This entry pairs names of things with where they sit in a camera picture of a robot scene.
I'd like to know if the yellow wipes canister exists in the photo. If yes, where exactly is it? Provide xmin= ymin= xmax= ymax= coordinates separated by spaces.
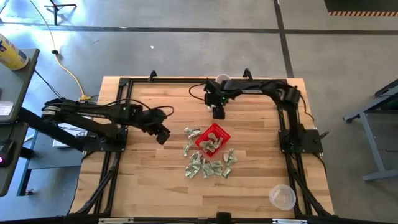
xmin=0 ymin=32 xmax=29 ymax=71

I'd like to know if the grey side table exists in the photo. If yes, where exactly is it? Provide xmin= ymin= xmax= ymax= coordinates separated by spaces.
xmin=343 ymin=79 xmax=398 ymax=183

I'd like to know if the yellow power cable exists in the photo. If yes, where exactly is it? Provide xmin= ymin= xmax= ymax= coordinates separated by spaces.
xmin=27 ymin=0 xmax=93 ymax=102

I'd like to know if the silver aluminium bracket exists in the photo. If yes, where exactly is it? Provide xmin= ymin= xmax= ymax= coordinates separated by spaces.
xmin=272 ymin=218 xmax=308 ymax=224
xmin=98 ymin=217 xmax=134 ymax=224

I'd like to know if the white paper label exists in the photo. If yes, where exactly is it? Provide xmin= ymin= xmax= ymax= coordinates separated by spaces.
xmin=0 ymin=101 xmax=15 ymax=117

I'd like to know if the black aluminium table frame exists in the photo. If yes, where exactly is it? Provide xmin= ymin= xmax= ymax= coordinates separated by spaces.
xmin=67 ymin=68 xmax=336 ymax=224

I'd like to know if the clear plastic container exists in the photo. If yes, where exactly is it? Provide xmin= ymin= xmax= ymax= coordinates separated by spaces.
xmin=268 ymin=184 xmax=297 ymax=212

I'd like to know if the red plastic basket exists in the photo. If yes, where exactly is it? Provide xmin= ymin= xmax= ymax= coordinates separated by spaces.
xmin=195 ymin=123 xmax=232 ymax=158

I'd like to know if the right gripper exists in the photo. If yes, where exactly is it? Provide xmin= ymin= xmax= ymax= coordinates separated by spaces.
xmin=203 ymin=80 xmax=229 ymax=121

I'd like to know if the black computer mouse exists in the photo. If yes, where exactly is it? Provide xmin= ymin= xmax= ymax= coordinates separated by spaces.
xmin=0 ymin=139 xmax=16 ymax=169

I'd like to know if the grey desk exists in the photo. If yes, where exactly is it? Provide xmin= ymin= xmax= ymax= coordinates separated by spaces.
xmin=0 ymin=48 xmax=40 ymax=197

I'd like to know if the banknote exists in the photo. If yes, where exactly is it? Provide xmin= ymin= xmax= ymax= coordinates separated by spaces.
xmin=228 ymin=148 xmax=238 ymax=166
xmin=201 ymin=158 xmax=215 ymax=179
xmin=198 ymin=140 xmax=215 ymax=153

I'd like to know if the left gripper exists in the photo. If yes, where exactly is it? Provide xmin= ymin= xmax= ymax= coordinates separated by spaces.
xmin=136 ymin=107 xmax=171 ymax=146

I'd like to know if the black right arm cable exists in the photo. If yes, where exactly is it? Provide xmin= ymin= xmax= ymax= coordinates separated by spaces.
xmin=188 ymin=82 xmax=208 ymax=102

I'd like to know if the black hazard-striped floor mat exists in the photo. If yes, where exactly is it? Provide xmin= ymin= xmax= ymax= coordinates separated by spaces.
xmin=324 ymin=0 xmax=398 ymax=17

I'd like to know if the white paper sheet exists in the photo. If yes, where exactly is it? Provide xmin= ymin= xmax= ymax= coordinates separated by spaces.
xmin=52 ymin=123 xmax=90 ymax=149

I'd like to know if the black table-level camera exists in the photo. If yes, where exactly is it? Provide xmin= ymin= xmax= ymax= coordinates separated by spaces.
xmin=216 ymin=211 xmax=233 ymax=224

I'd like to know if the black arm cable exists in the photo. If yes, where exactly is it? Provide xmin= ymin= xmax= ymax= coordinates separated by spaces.
xmin=108 ymin=98 xmax=175 ymax=118
xmin=188 ymin=82 xmax=208 ymax=102

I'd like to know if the black tripod stand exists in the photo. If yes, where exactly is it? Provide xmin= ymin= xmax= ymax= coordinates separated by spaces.
xmin=43 ymin=0 xmax=78 ymax=26

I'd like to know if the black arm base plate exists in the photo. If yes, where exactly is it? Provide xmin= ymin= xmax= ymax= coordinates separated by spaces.
xmin=278 ymin=129 xmax=330 ymax=155
xmin=82 ymin=129 xmax=128 ymax=153

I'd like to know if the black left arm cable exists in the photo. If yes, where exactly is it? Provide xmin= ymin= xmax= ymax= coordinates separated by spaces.
xmin=108 ymin=98 xmax=175 ymax=118

